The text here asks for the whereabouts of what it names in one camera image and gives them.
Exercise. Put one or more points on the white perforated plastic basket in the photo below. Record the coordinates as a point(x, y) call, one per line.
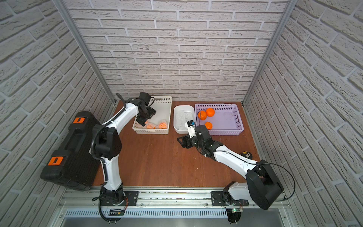
point(162, 105)

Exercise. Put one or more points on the black yellow small device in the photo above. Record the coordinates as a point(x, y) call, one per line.
point(247, 155)

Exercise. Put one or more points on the white plastic tub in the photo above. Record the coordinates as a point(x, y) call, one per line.
point(182, 108)

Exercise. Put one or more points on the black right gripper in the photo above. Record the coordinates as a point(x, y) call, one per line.
point(186, 140)

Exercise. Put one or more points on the white foam net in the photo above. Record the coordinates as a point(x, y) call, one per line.
point(183, 117)

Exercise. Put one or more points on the purple perforated plastic basket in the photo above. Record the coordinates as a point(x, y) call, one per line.
point(225, 121)

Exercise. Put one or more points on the black tool case orange latches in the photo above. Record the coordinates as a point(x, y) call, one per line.
point(71, 165)

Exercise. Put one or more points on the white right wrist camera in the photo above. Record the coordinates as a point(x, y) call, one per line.
point(190, 125)

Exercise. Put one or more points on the bare orange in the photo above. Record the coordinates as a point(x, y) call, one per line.
point(202, 115)
point(208, 125)
point(210, 112)

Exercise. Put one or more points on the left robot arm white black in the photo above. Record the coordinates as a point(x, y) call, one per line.
point(106, 144)

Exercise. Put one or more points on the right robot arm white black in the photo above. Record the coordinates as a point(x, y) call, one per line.
point(262, 185)

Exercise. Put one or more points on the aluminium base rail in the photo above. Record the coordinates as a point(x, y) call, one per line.
point(168, 207)

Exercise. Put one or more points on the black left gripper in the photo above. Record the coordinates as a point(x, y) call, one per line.
point(144, 116)

